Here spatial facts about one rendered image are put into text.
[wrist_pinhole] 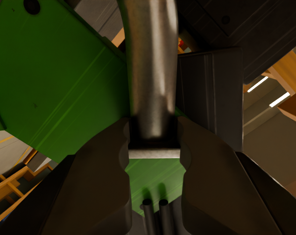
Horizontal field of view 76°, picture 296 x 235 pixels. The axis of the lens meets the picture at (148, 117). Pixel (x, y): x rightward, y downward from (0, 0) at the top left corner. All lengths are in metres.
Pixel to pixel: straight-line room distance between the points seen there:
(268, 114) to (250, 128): 0.72
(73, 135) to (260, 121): 7.60
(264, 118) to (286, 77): 6.73
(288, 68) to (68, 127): 0.92
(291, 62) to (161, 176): 0.87
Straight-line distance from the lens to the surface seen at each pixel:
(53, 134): 0.18
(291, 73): 1.00
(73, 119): 0.17
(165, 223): 0.21
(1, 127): 0.20
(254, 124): 7.69
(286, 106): 0.75
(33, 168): 0.40
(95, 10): 0.62
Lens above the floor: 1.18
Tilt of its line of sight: 4 degrees up
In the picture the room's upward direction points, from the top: 136 degrees clockwise
